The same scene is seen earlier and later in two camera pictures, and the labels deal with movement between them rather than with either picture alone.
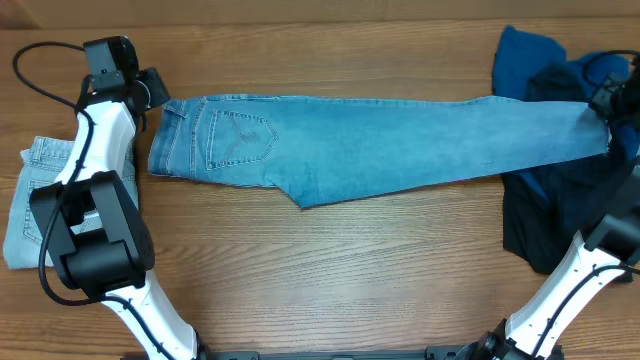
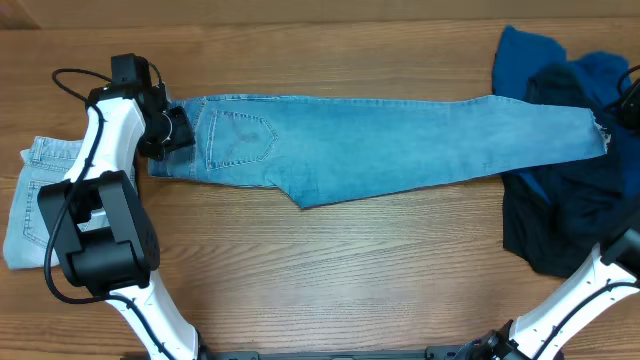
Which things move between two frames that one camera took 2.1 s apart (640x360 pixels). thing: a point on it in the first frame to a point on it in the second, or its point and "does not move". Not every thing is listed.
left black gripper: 154,88 to 181,130
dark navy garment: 544,210 does not move
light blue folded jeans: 40,167 does not move
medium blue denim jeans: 318,148 does not move
